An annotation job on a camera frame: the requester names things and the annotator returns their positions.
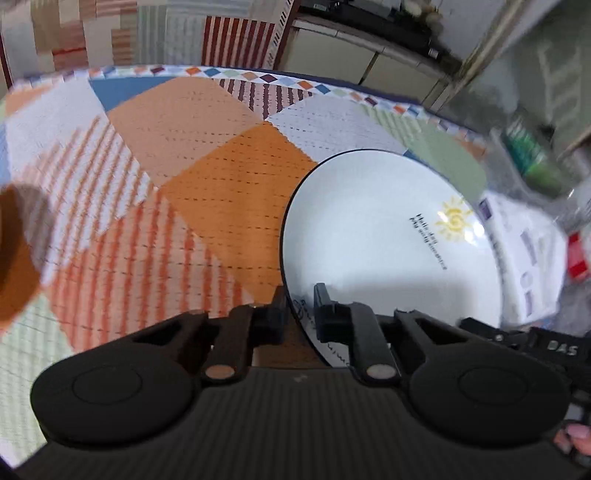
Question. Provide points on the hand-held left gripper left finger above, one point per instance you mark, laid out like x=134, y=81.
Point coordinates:
x=272, y=323

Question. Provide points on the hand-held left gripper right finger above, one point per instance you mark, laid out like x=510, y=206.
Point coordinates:
x=325, y=318

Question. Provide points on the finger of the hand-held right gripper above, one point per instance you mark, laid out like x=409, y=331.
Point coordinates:
x=489, y=330

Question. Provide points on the white plate with sun print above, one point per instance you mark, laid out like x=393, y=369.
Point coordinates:
x=369, y=221

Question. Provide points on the person's right hand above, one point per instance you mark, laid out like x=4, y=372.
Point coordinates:
x=579, y=436

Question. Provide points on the white tissue pack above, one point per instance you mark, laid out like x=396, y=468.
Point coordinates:
x=526, y=258

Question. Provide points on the red packet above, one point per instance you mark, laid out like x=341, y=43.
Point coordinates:
x=579, y=256

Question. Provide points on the green labelled plastic bottle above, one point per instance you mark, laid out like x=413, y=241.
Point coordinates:
x=531, y=157

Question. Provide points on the patchwork tablecloth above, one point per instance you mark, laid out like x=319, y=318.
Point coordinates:
x=184, y=138

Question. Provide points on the cream base cabinet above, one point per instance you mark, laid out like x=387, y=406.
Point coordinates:
x=332, y=60

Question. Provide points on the brown round object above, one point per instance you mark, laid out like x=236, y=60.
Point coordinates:
x=18, y=258

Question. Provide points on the black gas stove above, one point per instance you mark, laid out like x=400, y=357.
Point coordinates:
x=392, y=27

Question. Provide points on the striped patchwork counter cloth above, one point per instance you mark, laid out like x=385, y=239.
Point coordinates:
x=138, y=32

